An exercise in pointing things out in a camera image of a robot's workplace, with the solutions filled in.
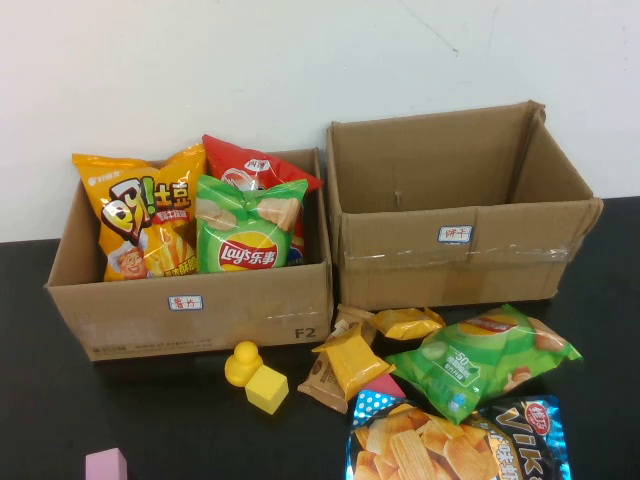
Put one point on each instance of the green cucumber Lay's chip bag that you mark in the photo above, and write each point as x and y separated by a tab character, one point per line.
465	365

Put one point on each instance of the orange potato stick snack bag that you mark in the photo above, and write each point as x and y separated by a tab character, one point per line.
130	215

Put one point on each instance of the green Lay's bag with logo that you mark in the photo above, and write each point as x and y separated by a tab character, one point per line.
245	250

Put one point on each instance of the plain taped cardboard box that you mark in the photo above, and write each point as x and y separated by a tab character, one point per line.
400	270

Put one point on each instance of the brown biscuit packet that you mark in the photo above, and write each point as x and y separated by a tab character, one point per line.
320	382
350	320

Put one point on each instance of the red chip bag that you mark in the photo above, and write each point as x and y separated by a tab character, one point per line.
235	160

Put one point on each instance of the yellow biscuit packet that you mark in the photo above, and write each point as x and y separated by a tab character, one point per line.
405	322
355	365

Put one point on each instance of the yellow rubber duck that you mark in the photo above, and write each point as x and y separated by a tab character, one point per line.
242	365

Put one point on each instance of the white label with red writing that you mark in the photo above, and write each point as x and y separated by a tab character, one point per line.
185	303

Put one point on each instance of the yellow foam cube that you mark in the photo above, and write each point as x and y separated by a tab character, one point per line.
265	390

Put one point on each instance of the magenta foam block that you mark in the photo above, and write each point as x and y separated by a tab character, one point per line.
389	388

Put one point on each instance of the cardboard box with F2 print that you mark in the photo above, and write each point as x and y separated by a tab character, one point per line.
125	320

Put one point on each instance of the blue Vika shrimp chip bag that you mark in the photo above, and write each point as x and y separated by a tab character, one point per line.
410	450

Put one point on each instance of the light pink foam block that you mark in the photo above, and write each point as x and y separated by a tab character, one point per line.
105	465

